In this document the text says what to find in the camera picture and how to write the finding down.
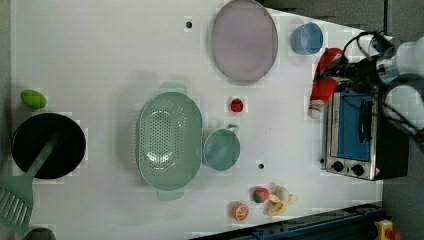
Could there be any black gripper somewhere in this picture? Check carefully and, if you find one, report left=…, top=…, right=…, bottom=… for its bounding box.
left=320, top=54, right=379, bottom=93

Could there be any red plush ketchup bottle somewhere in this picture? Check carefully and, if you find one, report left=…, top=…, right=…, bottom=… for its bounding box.
left=308, top=48, right=343, bottom=119

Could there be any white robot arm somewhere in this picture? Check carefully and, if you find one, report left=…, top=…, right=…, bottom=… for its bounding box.
left=318, top=32, right=423, bottom=133

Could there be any green oval strainer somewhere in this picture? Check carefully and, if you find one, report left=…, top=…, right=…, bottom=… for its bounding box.
left=137, top=82, right=203, bottom=201

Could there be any blue bowl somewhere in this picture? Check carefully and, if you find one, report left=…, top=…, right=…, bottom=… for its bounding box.
left=290, top=22, right=323, bottom=55

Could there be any silver toaster oven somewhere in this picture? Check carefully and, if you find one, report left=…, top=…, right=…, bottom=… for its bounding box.
left=323, top=92, right=409, bottom=181

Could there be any purple oval plate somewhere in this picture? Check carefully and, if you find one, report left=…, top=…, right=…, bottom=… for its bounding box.
left=211, top=0, right=278, bottom=81

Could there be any red toy strawberry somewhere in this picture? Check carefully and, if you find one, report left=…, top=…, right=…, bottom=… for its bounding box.
left=230, top=98, right=244, bottom=112

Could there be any peeled toy banana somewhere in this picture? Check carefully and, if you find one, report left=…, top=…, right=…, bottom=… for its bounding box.
left=267, top=185, right=298, bottom=217

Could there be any green mug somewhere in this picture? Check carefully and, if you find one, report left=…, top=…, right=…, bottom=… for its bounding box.
left=202, top=124, right=241, bottom=171

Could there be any yellow red clamp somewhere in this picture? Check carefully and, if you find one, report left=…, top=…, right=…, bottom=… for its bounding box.
left=374, top=220, right=402, bottom=240

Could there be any toy orange half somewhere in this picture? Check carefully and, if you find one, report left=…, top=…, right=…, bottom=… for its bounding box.
left=232, top=202, right=249, bottom=221

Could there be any green toy lime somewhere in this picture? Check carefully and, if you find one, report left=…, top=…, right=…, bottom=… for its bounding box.
left=20, top=89, right=47, bottom=109

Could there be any black round pot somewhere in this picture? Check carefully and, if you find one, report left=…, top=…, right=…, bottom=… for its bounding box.
left=11, top=113, right=86, bottom=180

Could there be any dark grey cylinder cup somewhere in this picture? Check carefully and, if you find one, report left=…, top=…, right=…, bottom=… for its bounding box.
left=22, top=228, right=56, bottom=240

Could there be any green slotted spatula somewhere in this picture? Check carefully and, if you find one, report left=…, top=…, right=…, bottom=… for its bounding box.
left=0, top=133, right=58, bottom=235

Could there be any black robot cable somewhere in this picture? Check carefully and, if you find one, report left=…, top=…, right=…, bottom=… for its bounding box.
left=342, top=30, right=424, bottom=151

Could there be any blue metal rail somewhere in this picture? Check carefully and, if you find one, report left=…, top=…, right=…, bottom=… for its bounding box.
left=191, top=204, right=385, bottom=240

